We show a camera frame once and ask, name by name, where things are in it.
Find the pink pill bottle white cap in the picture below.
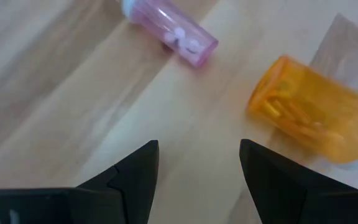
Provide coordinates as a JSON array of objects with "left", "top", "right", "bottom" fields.
[{"left": 121, "top": 0, "right": 219, "bottom": 68}]

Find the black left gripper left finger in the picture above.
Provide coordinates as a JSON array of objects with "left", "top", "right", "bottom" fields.
[{"left": 73, "top": 139, "right": 160, "bottom": 224}]

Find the large orange pill bottle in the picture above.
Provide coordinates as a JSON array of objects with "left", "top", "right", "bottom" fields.
[{"left": 246, "top": 54, "right": 358, "bottom": 171}]

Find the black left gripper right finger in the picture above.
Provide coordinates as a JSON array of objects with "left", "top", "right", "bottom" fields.
[{"left": 239, "top": 138, "right": 358, "bottom": 224}]

